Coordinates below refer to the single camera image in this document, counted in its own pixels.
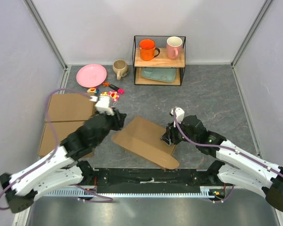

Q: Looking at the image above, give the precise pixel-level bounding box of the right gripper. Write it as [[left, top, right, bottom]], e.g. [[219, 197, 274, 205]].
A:
[[160, 118, 198, 146]]

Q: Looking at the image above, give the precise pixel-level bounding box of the brown cardboard box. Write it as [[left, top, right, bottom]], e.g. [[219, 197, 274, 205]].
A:
[[111, 116, 180, 170]]

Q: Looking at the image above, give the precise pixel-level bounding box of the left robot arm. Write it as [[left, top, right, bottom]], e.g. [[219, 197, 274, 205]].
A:
[[0, 108, 127, 213]]

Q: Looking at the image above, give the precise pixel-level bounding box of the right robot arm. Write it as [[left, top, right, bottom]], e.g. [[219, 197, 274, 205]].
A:
[[161, 107, 283, 212]]

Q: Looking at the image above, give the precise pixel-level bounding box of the folded flat cardboard box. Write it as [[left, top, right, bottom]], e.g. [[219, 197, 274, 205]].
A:
[[38, 93, 96, 158]]

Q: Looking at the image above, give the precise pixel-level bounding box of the pink petal smiley toy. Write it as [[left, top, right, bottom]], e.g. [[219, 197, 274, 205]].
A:
[[108, 91, 119, 102]]

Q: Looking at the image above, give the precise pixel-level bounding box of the sunflower toy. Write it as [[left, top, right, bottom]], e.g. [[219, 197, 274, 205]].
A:
[[100, 92, 108, 96]]

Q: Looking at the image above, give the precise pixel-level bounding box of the pink highlighter marker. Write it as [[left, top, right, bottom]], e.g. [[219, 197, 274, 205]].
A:
[[109, 84, 124, 94]]

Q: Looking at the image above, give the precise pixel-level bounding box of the small orange flower toy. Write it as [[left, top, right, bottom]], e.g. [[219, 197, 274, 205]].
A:
[[102, 82, 110, 87]]

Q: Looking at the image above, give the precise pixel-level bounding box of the yellow red smiley toy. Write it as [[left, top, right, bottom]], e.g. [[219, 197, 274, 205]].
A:
[[87, 87, 99, 94]]

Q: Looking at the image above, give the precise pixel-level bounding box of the pink plastic plate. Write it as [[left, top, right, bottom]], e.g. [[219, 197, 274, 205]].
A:
[[76, 64, 107, 88]]

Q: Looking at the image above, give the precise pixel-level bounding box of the beige ceramic mug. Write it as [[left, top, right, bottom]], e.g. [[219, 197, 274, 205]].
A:
[[113, 60, 129, 81]]

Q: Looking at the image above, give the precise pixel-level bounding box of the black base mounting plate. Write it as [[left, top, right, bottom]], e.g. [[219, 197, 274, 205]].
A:
[[80, 168, 224, 187]]

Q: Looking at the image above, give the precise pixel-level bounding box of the green ceramic tray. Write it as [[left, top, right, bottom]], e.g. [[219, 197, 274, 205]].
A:
[[140, 68, 176, 83]]

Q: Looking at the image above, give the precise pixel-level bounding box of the orange enamel mug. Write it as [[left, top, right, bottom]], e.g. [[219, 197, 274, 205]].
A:
[[139, 39, 160, 61]]

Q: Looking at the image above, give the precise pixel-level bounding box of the pink ceramic mug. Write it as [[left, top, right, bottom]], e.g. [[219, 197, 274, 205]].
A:
[[166, 36, 183, 60]]

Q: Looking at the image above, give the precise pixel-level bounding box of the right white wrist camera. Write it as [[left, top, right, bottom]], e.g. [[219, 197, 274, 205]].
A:
[[170, 106, 184, 127]]

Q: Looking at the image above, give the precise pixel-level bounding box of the grey slotted cable duct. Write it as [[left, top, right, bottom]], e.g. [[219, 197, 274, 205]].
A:
[[44, 186, 215, 198]]

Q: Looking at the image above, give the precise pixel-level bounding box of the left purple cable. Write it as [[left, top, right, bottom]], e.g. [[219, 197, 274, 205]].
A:
[[0, 88, 95, 210]]

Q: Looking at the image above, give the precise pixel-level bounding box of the black wire shelf rack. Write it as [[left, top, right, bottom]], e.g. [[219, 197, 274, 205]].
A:
[[132, 35, 186, 86]]

